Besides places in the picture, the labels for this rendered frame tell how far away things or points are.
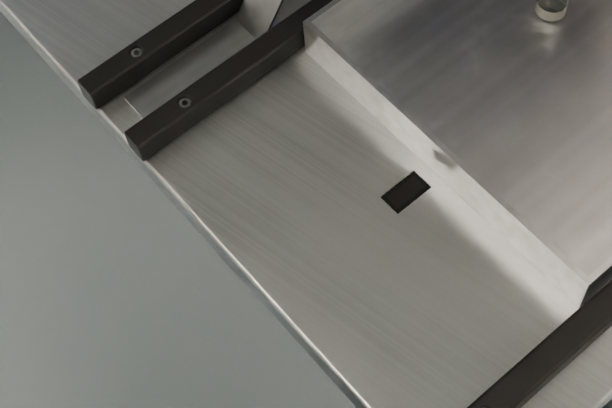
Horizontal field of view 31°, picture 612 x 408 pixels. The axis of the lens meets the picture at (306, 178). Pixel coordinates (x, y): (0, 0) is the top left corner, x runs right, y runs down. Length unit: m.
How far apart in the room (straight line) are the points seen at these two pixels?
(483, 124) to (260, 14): 0.18
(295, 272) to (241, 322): 0.95
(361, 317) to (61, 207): 1.14
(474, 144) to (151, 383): 0.97
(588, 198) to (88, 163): 1.19
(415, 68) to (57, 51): 0.26
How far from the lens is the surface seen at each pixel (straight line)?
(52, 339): 1.68
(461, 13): 0.79
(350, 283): 0.69
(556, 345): 0.66
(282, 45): 0.76
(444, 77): 0.76
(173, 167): 0.74
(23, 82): 1.92
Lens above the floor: 1.51
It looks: 61 degrees down
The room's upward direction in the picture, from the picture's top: 6 degrees counter-clockwise
